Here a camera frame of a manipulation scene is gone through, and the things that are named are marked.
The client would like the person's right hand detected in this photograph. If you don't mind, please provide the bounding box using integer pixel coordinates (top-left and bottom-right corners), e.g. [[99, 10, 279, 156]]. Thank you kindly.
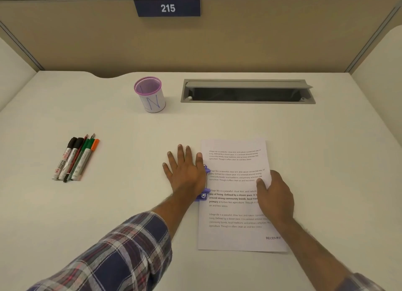
[[256, 170, 295, 227]]

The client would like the person's left hand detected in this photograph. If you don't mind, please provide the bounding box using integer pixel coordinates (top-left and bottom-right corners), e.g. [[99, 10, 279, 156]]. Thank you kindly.
[[162, 144, 208, 203]]

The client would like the purple hole punch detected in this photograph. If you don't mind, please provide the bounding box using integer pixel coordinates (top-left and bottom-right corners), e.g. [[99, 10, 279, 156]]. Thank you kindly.
[[194, 164, 211, 202]]

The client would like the printed white paper sheet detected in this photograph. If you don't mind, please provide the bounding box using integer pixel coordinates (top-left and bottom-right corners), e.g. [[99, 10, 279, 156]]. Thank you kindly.
[[197, 138, 288, 253]]

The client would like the person's left forearm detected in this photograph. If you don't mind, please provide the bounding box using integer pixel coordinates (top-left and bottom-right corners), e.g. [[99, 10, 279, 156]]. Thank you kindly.
[[27, 190, 204, 291]]

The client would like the person's right forearm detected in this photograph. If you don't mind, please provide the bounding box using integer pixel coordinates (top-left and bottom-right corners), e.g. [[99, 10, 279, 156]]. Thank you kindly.
[[276, 217, 386, 291]]

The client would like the white pen cup purple rim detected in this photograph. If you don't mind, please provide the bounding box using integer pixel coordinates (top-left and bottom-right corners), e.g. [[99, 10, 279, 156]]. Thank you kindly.
[[134, 76, 166, 113]]

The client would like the orange cap marker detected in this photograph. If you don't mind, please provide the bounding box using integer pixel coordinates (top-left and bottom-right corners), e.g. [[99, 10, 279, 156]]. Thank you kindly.
[[72, 139, 100, 181]]

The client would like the green cap marker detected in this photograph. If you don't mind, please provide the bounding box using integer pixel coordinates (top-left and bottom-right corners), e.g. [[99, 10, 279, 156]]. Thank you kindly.
[[67, 139, 95, 181]]

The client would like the red pencil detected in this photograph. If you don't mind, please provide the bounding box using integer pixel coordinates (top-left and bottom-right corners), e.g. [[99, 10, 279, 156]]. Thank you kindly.
[[63, 134, 89, 183]]

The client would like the black cap marker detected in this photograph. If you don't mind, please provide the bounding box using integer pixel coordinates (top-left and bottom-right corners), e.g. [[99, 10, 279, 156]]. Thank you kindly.
[[52, 137, 78, 180], [58, 137, 85, 181]]

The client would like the beige desk partition panel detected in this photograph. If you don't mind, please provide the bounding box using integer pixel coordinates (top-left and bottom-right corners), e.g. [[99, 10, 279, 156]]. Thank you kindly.
[[0, 0, 402, 79]]

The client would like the blue number sign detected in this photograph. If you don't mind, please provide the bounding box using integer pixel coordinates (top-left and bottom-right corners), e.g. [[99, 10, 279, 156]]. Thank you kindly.
[[133, 0, 201, 18]]

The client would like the white side partition panel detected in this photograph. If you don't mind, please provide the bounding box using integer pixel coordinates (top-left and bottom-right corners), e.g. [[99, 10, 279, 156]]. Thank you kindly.
[[350, 24, 402, 137], [0, 36, 39, 112]]

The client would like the grey desk cable tray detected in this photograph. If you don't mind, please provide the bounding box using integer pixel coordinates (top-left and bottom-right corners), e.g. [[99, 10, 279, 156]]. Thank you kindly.
[[180, 79, 316, 105]]

